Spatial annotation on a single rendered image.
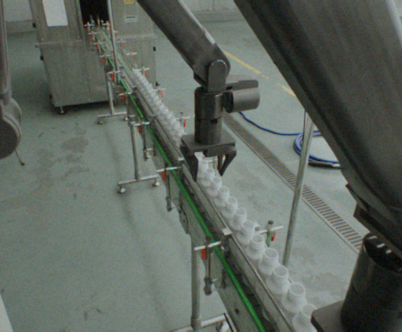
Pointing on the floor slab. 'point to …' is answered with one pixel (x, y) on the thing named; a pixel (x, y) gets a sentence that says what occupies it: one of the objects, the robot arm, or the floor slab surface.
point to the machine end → (135, 40)
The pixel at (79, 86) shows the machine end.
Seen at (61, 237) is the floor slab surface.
